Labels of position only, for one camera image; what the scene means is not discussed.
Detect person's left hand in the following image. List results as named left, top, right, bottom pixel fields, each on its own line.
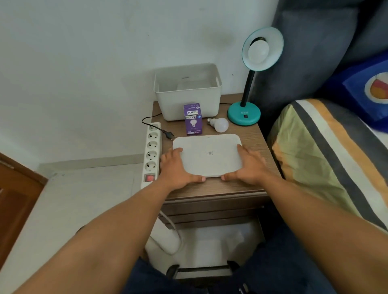
left=159, top=147, right=207, bottom=192

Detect person's right hand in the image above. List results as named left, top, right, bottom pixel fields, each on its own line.
left=220, top=144, right=270, bottom=187

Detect black lamp power cable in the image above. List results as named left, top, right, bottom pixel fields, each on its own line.
left=141, top=103, right=240, bottom=141

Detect purple light bulb box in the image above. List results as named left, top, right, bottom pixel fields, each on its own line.
left=183, top=103, right=203, bottom=136

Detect white light bulb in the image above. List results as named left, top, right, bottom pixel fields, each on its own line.
left=207, top=117, right=230, bottom=133
left=248, top=39, right=270, bottom=63

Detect teal desk lamp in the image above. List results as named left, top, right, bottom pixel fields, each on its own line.
left=227, top=26, right=284, bottom=126

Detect person's right forearm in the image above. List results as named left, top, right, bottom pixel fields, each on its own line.
left=257, top=174, right=388, bottom=294

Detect person's left forearm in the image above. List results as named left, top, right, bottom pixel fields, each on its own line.
left=13, top=178, right=175, bottom=294

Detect white power strip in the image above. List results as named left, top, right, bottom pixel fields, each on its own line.
left=140, top=122, right=162, bottom=190

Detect brown wooden nightstand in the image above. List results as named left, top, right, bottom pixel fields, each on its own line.
left=150, top=93, right=283, bottom=231

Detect dark blue trousers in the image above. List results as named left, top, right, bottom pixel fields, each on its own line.
left=121, top=209, right=337, bottom=294

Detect blue cartoon cushion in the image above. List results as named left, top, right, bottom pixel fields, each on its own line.
left=320, top=50, right=388, bottom=134

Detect grey padded headboard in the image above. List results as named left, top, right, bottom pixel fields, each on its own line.
left=248, top=0, right=388, bottom=134

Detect brown wooden door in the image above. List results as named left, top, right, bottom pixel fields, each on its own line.
left=0, top=152, right=49, bottom=269

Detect black metal frame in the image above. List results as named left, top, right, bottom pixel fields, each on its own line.
left=166, top=260, right=240, bottom=280

